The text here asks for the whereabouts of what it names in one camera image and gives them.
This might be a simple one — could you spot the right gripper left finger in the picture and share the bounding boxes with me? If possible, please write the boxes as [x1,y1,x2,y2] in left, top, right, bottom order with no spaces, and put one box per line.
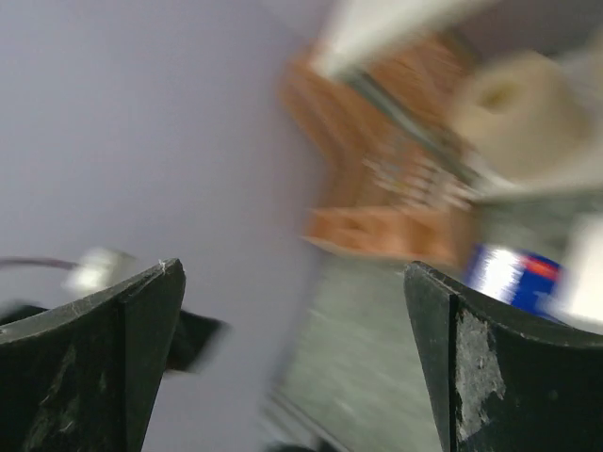
[1,259,185,451]

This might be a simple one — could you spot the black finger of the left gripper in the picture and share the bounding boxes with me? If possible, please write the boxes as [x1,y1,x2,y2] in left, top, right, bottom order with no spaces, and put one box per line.
[164,310,230,373]

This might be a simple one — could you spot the plain white paper roll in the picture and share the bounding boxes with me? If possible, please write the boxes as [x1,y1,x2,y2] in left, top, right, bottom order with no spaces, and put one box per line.
[563,215,602,325]

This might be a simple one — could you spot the white two-tier metal shelf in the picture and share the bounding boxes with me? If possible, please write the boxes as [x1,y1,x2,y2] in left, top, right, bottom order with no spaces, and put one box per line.
[311,1,602,199]

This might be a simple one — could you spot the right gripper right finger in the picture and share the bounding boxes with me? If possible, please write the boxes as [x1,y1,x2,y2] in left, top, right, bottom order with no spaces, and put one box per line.
[404,262,602,451]

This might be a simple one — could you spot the blue paper roll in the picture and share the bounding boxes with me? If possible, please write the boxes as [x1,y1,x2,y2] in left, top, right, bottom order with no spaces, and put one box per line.
[463,244,564,323]

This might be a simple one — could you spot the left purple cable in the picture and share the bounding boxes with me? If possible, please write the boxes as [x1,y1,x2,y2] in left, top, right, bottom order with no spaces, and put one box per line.
[0,256,76,270]

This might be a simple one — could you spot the brown roll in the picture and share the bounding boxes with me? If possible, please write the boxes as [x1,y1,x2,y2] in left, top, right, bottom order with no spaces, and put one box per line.
[447,51,594,184]

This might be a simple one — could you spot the orange plastic file organizer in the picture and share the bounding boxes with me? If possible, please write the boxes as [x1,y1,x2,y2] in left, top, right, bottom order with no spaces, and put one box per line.
[279,45,477,269]

